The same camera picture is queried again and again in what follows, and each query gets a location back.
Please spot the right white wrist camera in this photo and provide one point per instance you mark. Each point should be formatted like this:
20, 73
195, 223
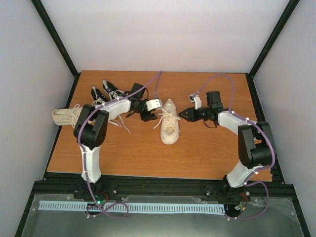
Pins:
195, 99

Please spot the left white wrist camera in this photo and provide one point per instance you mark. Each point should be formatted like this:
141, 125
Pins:
153, 104

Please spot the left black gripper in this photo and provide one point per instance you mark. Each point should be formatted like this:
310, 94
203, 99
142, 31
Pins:
149, 117

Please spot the light blue cable duct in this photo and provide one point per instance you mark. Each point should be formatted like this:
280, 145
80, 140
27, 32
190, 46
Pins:
138, 208

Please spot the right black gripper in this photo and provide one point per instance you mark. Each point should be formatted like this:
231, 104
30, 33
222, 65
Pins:
191, 115

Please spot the black white sneaker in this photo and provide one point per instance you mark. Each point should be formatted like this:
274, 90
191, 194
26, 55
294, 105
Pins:
112, 91
99, 98

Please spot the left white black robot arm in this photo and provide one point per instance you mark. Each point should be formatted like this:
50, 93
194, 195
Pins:
91, 128

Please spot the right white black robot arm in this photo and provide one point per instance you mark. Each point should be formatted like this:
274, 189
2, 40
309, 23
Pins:
255, 141

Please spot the black white sneaker right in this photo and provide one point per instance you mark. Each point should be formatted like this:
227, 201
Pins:
112, 91

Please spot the beige lace platform sneaker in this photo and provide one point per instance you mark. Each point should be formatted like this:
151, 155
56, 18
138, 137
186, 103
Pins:
169, 125

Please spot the black white sneaker left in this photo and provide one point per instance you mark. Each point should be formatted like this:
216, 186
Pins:
99, 98

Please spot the beige canvas sneaker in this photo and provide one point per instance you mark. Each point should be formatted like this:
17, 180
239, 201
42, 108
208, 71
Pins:
63, 117

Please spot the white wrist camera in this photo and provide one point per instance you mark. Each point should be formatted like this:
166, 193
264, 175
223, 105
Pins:
153, 104
195, 99

